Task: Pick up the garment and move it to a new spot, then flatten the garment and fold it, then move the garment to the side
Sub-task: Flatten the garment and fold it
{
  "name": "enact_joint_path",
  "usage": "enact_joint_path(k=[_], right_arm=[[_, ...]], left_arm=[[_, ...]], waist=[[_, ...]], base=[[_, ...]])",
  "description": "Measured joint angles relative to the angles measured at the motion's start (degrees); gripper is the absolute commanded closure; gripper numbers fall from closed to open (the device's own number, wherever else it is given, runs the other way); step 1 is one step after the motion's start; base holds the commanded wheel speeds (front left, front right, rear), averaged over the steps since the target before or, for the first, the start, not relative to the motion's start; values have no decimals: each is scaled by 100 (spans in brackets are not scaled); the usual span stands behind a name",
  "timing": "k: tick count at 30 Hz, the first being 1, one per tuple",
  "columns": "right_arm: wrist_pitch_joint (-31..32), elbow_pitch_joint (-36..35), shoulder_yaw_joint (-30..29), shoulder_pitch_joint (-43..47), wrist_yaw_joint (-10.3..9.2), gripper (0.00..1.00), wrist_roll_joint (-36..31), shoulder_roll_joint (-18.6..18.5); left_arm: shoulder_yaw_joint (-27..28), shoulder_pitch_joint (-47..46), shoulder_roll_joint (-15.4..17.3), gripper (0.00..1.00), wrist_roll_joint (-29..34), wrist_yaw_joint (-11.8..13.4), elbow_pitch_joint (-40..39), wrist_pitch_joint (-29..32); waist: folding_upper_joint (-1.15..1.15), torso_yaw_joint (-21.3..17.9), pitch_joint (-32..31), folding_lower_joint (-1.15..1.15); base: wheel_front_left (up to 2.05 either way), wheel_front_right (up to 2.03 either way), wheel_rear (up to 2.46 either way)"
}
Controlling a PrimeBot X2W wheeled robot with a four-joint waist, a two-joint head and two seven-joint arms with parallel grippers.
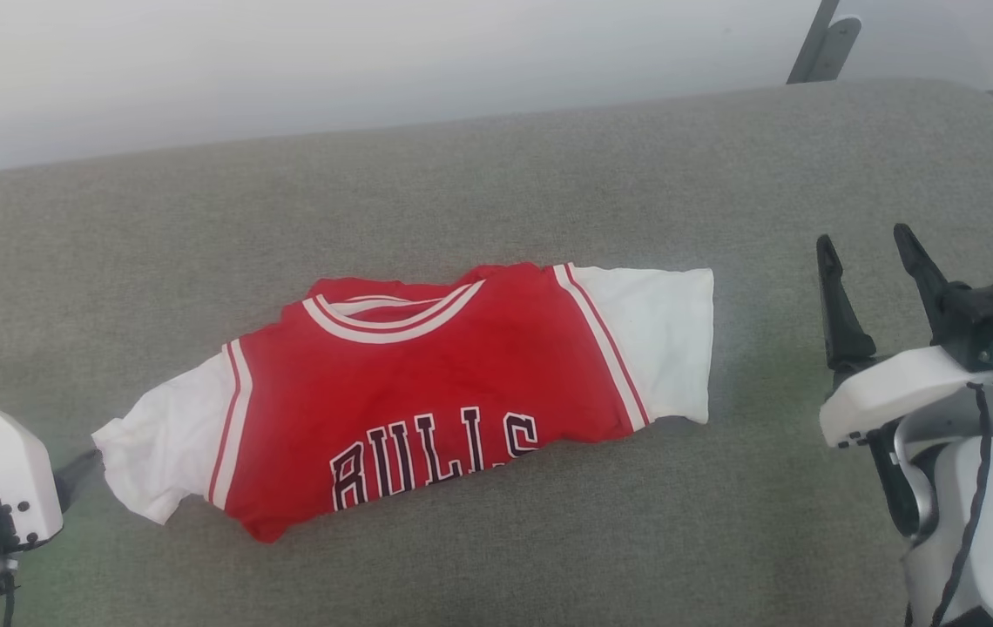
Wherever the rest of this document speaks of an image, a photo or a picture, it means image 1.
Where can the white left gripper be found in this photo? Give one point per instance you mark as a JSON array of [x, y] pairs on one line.
[[13, 470]]

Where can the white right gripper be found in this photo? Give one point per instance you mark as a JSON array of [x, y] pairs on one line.
[[897, 387]]

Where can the red Bulls jersey shirt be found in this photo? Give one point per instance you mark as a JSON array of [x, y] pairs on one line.
[[427, 383]]

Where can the grey metal slanted pole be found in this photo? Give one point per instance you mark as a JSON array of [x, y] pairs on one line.
[[813, 39]]

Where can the grey-green fabric sofa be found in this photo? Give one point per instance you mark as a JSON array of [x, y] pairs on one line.
[[496, 192]]

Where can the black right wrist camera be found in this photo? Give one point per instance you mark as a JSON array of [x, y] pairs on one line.
[[989, 318]]

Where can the grey rounded pole bracket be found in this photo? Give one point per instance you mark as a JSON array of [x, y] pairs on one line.
[[836, 43]]

